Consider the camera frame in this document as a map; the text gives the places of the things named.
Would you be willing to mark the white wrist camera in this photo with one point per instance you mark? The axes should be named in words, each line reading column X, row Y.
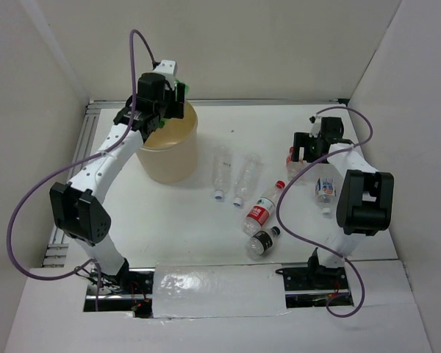
column 316, row 126
column 168, row 69

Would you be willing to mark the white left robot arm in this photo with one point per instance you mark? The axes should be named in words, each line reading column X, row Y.
column 77, row 205

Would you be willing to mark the beige round plastic bin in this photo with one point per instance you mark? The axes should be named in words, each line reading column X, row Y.
column 170, row 154

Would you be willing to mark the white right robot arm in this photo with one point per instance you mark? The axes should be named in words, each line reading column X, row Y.
column 364, row 206

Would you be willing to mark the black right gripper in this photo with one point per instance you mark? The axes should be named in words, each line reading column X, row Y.
column 300, row 139

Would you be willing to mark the blue-orange label white-cap bottle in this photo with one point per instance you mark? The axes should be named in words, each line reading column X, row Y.
column 325, row 195

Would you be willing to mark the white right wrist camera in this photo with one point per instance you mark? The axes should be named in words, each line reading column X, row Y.
column 316, row 126

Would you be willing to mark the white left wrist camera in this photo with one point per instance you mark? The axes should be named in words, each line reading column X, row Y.
column 168, row 69

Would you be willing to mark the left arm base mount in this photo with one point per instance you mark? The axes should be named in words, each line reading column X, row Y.
column 130, row 292

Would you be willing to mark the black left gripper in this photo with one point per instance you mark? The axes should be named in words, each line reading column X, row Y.
column 177, row 108

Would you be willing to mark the green plastic bottle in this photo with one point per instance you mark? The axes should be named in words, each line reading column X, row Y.
column 176, row 101

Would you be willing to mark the clear bottle blue cap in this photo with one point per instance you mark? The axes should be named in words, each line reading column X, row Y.
column 221, row 172

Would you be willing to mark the large red-label water bottle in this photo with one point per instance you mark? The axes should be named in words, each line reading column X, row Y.
column 263, row 209

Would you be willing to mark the clear bottle white-blue cap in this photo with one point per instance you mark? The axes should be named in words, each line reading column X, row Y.
column 247, row 179

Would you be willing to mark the white taped cover sheet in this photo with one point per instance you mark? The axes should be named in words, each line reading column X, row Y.
column 225, row 291

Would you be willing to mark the black-label black-cap bottle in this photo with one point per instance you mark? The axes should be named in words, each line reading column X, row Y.
column 260, row 244

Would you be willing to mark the small red-label red-cap bottle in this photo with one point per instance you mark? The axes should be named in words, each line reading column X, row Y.
column 293, row 168

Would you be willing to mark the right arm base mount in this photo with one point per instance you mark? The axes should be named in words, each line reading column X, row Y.
column 312, row 285

